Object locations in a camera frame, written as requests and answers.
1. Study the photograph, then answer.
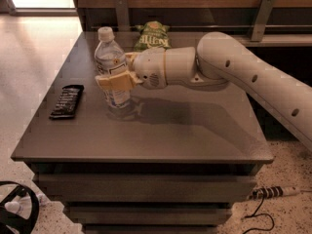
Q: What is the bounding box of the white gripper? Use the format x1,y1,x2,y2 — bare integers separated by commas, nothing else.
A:
95,47,197,91

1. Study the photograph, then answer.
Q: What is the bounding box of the clear plastic water bottle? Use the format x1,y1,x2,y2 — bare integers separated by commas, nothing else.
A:
95,26,130,109

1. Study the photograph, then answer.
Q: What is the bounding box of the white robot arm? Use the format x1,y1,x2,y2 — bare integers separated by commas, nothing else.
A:
96,32,312,148

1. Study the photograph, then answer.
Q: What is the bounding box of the green chip bag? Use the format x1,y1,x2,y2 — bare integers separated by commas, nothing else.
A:
134,20,171,52

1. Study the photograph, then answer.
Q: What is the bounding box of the grey drawer cabinet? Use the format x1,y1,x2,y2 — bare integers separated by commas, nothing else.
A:
13,32,273,234

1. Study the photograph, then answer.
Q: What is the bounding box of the striped power strip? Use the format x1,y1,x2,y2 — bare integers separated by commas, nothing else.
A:
248,186,300,200

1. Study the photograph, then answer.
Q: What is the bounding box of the metal rail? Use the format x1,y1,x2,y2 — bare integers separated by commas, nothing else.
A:
90,24,312,30

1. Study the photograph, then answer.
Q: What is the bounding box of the left metal bracket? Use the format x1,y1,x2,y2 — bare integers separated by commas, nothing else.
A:
114,0,131,32

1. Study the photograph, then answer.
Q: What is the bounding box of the metal bracket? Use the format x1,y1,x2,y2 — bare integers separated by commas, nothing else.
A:
250,0,276,42
114,0,131,32

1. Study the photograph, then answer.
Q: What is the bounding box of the right metal bracket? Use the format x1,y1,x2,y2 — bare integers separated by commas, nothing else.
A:
250,0,276,42

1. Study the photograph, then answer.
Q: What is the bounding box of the black power cable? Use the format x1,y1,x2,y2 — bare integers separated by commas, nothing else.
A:
242,195,276,234

